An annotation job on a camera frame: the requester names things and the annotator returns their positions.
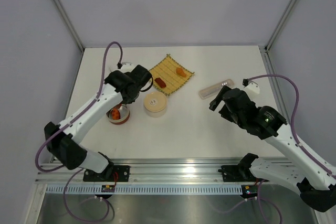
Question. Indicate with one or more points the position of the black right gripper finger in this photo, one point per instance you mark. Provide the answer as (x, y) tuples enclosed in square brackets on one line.
[(226, 114), (215, 103)]

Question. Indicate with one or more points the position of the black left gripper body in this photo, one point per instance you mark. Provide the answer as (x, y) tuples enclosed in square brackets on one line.
[(129, 100)]

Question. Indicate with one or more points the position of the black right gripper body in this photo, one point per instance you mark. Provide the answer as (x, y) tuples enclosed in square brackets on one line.
[(239, 121)]

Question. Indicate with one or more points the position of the orange spotted food piece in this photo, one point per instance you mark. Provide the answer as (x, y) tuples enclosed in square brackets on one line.
[(115, 114)]

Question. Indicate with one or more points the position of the cream round lid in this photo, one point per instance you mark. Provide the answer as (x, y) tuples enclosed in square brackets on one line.
[(155, 98)]

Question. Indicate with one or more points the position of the dark red meat slice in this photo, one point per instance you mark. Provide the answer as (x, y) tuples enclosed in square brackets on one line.
[(160, 82)]

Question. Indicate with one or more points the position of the beige steel lunch container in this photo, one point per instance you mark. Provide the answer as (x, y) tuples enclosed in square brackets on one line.
[(155, 111)]

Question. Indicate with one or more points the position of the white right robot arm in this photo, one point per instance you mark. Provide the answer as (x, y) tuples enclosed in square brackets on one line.
[(312, 179)]

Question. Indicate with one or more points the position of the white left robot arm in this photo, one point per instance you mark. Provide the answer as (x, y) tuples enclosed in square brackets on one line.
[(63, 139)]

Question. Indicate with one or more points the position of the red-based steel lunch container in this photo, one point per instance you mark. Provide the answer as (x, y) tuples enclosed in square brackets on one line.
[(124, 111)]

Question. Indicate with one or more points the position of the woven bamboo tray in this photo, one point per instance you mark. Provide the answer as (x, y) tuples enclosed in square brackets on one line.
[(166, 70)]

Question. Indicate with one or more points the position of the orange fried chicken piece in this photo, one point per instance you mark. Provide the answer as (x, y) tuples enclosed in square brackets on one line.
[(180, 72)]

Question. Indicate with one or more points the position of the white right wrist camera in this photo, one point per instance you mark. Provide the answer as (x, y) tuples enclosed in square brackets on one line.
[(251, 88)]

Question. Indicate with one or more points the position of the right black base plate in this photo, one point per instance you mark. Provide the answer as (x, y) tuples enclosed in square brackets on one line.
[(235, 173)]

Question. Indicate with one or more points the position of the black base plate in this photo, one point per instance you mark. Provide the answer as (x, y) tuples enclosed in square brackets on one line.
[(235, 173), (118, 172)]

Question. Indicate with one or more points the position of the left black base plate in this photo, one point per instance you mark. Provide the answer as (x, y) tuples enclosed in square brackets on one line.
[(118, 172)]

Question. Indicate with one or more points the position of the aluminium mounting rail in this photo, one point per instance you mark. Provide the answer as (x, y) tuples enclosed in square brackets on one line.
[(164, 171)]

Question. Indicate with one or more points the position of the left aluminium frame post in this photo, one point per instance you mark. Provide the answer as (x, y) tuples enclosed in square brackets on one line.
[(68, 24)]

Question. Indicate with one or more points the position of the aluminium frame post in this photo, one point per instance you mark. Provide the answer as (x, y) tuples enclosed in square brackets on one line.
[(68, 24), (280, 24)]

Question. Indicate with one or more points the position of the white slotted cable duct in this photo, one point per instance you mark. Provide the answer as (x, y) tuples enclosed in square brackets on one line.
[(146, 189)]

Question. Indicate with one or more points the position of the right aluminium frame post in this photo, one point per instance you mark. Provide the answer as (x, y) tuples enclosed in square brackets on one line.
[(280, 24)]

